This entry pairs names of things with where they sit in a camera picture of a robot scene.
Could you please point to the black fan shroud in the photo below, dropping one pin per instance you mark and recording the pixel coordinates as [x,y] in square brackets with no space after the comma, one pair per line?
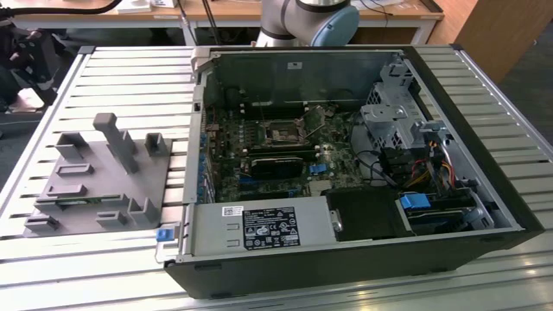
[366,214]

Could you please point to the black RAM slot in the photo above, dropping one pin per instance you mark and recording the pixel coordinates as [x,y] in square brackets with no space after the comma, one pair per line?
[280,154]
[280,149]

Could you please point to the white case sticker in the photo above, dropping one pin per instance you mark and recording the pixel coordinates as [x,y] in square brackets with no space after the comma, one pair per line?
[294,65]

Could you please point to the grey parts rack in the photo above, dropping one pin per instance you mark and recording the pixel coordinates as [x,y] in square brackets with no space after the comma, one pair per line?
[98,181]

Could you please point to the blue board connector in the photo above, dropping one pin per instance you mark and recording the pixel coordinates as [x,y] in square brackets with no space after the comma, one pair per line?
[316,169]

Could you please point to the white box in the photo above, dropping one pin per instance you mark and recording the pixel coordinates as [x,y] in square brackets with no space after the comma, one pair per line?
[137,6]

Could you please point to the silver drive cage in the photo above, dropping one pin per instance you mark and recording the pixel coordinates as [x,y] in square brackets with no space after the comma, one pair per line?
[383,129]

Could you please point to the blue case latch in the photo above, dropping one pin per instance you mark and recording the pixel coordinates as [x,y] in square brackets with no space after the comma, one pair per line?
[165,235]

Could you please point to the CPU socket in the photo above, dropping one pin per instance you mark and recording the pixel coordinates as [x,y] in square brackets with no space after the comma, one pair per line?
[282,136]

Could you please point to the silver chipset heatsink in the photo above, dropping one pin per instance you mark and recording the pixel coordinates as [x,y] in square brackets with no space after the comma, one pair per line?
[320,188]

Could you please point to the black graphics card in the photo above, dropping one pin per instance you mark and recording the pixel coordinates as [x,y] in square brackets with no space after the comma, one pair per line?
[276,166]

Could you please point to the black open PC case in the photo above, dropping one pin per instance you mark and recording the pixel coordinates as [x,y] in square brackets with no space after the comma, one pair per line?
[302,275]

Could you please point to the silver power supply unit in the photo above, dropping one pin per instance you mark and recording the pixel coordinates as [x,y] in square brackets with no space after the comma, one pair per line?
[212,233]

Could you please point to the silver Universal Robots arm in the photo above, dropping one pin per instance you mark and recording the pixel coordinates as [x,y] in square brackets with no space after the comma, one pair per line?
[280,19]

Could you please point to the wooden cabinet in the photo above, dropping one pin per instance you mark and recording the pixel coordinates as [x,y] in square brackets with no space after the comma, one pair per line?
[497,32]

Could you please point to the green motherboard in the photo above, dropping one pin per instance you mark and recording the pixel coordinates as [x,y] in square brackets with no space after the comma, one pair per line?
[341,162]

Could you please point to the green RAM stick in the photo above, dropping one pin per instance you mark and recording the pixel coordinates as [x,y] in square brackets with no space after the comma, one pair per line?
[92,199]

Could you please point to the blue disk carrier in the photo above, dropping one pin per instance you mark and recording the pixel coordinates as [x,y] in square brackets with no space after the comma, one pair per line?
[415,201]

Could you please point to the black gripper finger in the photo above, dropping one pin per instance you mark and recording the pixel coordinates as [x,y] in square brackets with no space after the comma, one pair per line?
[49,90]

